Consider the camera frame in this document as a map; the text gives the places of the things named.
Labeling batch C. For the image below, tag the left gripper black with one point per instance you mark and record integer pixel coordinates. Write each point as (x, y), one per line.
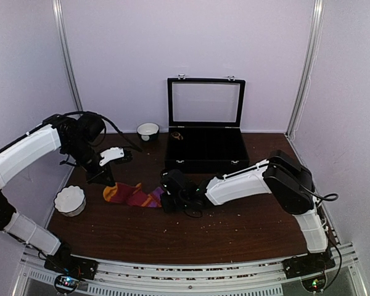
(100, 178)

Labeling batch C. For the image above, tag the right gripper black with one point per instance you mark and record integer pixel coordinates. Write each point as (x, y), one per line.
(167, 206)

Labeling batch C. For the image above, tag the purple orange striped sock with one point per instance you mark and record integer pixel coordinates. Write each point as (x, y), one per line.
(150, 200)

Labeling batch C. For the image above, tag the maroon orange-toed sock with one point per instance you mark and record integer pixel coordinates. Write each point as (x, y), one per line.
(122, 194)

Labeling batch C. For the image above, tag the black tan argyle sock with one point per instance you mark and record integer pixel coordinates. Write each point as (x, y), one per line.
(176, 136)

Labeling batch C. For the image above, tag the black display case glass lid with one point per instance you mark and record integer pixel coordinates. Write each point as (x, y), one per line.
(207, 112)

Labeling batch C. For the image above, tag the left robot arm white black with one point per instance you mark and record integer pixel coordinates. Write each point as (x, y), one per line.
(72, 137)

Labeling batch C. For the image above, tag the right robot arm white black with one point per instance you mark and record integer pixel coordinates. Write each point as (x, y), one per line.
(279, 175)

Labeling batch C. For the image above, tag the white fluted dish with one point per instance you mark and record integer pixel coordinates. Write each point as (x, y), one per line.
(70, 201)

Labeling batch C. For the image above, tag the small white bowl dark rim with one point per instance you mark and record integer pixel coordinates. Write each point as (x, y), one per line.
(148, 132)

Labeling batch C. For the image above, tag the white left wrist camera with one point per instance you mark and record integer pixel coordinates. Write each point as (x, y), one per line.
(116, 154)

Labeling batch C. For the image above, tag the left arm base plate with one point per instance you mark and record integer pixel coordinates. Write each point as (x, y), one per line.
(71, 266)

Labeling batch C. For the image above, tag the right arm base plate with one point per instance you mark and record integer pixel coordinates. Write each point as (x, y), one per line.
(298, 266)

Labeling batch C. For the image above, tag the aluminium front rail frame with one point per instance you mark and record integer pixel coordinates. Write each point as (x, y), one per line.
(262, 277)

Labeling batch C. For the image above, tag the left aluminium corner post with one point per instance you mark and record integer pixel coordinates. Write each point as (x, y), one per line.
(60, 24)

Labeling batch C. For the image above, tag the aluminium corner post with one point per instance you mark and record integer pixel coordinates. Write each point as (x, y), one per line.
(60, 24)
(305, 79)

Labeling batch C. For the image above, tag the right aluminium corner post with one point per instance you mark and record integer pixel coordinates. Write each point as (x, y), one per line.
(305, 79)

